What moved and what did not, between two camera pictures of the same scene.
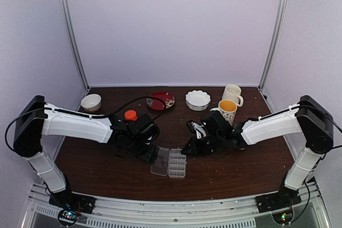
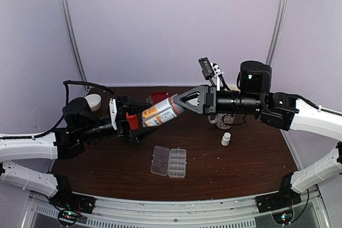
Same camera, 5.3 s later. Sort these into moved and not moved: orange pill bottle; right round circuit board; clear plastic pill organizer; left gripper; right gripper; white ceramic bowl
Moved: left gripper; right gripper
Not moved: orange pill bottle; clear plastic pill organizer; right round circuit board; white ceramic bowl
